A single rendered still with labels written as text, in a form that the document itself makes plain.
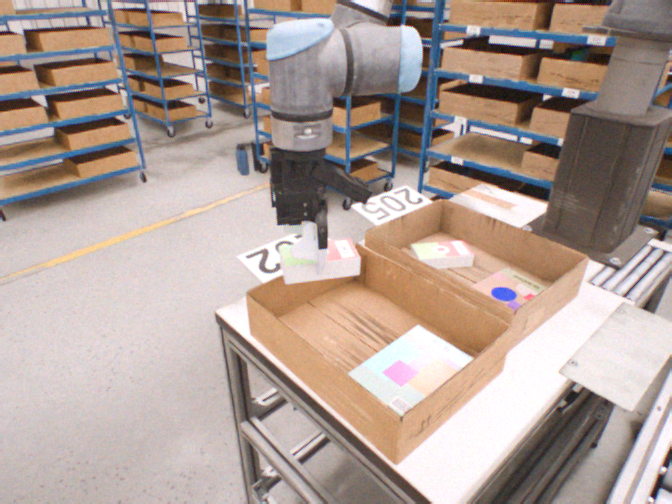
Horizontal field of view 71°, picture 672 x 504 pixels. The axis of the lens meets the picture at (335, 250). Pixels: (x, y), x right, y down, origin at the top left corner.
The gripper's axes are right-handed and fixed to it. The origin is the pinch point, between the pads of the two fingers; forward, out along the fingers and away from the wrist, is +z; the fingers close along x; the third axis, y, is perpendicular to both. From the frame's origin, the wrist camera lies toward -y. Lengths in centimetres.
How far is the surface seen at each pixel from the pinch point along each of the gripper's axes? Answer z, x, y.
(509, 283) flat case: 15.5, -4.2, -42.9
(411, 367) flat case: 14.2, 15.7, -12.3
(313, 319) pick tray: 16.5, -3.4, 0.6
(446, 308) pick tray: 11.2, 5.7, -22.9
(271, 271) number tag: 7.1, -8.0, 7.7
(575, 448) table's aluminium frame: 77, -1, -76
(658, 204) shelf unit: 78, -137, -237
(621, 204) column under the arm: 3, -12, -74
